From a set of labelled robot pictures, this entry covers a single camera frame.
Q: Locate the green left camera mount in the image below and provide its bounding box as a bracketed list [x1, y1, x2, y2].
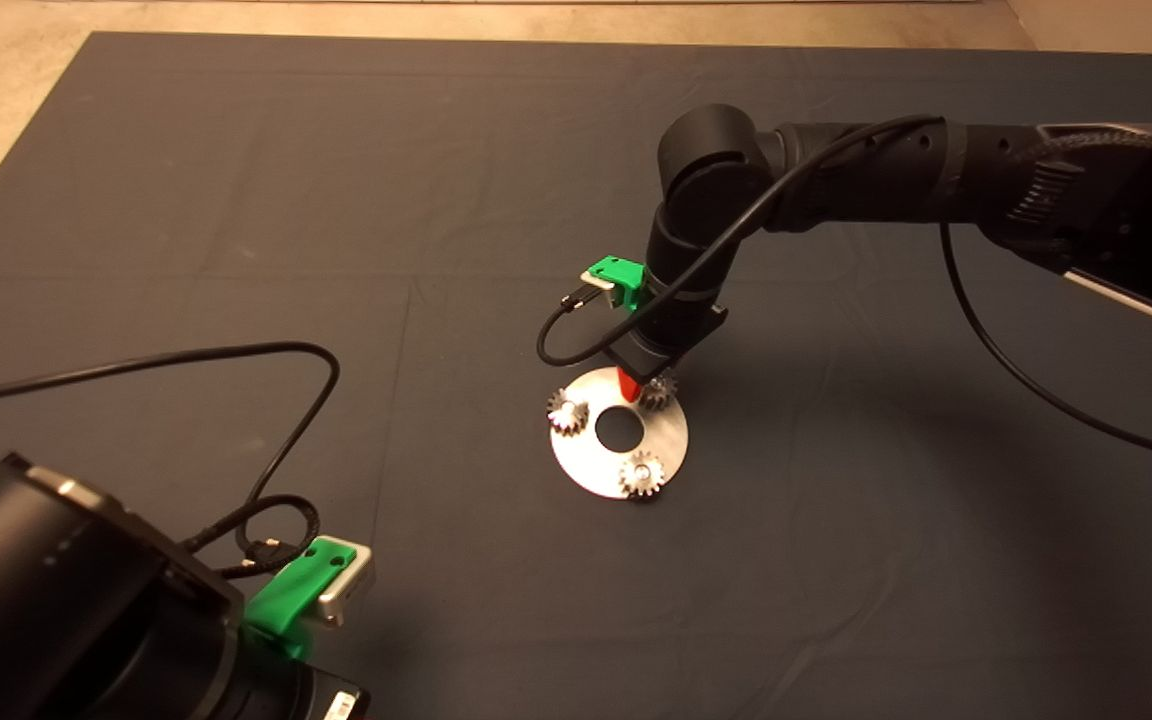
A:
[244, 537, 355, 661]

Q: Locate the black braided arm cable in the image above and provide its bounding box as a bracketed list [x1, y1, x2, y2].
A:
[941, 222, 1152, 469]
[1016, 128, 1152, 176]

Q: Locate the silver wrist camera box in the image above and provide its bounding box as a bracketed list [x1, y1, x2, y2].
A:
[581, 265, 627, 306]
[316, 540, 377, 629]

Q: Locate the round metal carrier plate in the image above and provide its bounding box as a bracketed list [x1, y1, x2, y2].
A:
[549, 367, 689, 500]

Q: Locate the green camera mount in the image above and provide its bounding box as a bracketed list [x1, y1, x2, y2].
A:
[244, 537, 355, 661]
[586, 256, 649, 311]

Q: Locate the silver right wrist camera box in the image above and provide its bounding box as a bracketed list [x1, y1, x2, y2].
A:
[581, 265, 627, 306]

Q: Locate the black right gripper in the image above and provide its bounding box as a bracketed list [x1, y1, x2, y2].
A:
[604, 305, 729, 404]

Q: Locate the dark grey table cloth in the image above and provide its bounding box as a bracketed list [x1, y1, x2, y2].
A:
[0, 33, 1152, 720]

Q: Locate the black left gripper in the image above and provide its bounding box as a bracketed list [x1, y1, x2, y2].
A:
[236, 665, 372, 720]

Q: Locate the thin black left camera cable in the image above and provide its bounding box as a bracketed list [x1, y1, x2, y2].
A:
[0, 343, 341, 581]

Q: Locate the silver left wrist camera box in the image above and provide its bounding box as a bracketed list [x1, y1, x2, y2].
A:
[316, 540, 377, 629]

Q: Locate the green right camera mount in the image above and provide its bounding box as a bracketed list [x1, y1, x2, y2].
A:
[586, 256, 649, 311]

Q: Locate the small steel planetary gear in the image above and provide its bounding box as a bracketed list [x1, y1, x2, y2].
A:
[618, 452, 665, 501]
[636, 370, 679, 413]
[547, 389, 590, 436]

